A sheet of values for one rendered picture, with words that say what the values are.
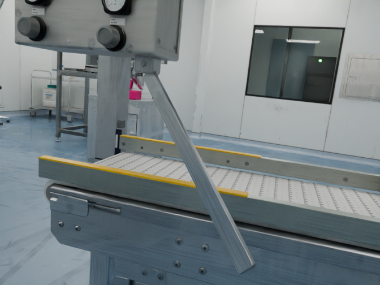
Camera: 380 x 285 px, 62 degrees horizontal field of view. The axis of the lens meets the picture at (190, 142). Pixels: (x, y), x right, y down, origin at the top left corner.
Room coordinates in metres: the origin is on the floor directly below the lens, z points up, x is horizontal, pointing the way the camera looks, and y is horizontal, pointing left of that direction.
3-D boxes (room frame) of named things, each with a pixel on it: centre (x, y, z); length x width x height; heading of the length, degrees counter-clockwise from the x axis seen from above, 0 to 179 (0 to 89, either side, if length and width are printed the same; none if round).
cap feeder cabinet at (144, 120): (3.39, 0.69, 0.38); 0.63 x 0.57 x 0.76; 70
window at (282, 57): (5.31, -1.51, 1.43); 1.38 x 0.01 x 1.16; 70
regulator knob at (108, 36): (0.42, 0.11, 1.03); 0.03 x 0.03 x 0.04; 75
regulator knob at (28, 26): (0.45, 0.23, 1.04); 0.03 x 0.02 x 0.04; 75
